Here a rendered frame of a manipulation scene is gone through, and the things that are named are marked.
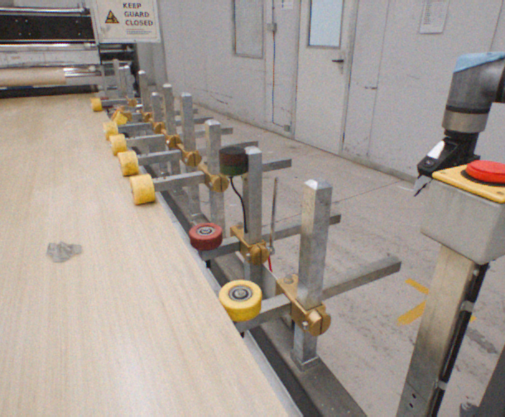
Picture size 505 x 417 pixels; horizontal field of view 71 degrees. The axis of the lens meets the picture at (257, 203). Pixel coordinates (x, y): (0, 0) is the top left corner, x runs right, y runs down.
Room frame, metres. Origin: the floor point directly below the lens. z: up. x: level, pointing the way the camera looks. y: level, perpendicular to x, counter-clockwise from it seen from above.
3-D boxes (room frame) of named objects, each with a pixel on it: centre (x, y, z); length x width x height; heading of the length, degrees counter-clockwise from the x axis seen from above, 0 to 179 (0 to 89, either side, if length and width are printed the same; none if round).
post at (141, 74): (1.88, 0.58, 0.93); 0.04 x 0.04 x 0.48; 27
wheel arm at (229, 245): (0.84, -0.05, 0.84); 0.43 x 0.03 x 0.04; 117
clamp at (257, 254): (0.78, 0.03, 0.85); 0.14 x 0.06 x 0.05; 27
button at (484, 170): (0.31, -0.22, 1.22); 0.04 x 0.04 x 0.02
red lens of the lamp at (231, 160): (0.74, 0.06, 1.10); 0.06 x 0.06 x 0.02
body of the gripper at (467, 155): (0.83, -0.49, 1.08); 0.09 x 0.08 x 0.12; 123
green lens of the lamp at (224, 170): (0.74, 0.06, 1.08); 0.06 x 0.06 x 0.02
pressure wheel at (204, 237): (0.75, 0.13, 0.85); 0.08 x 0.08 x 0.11
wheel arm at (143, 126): (1.71, 0.46, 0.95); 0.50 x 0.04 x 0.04; 117
